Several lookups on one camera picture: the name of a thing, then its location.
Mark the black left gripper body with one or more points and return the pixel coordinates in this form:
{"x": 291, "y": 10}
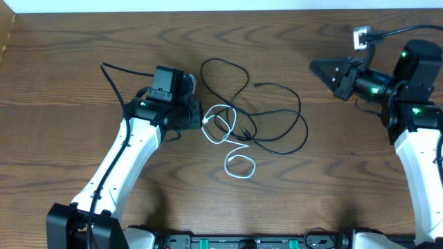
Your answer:
{"x": 195, "y": 113}

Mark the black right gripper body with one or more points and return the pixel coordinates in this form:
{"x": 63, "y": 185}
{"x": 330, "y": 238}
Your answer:
{"x": 347, "y": 79}

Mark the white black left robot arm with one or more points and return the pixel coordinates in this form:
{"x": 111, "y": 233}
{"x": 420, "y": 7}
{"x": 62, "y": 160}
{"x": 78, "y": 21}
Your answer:
{"x": 92, "y": 219}

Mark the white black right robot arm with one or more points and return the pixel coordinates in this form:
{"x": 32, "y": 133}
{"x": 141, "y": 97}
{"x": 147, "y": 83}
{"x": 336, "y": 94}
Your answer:
{"x": 412, "y": 120}

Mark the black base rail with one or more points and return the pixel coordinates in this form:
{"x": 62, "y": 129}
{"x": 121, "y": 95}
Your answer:
{"x": 186, "y": 241}

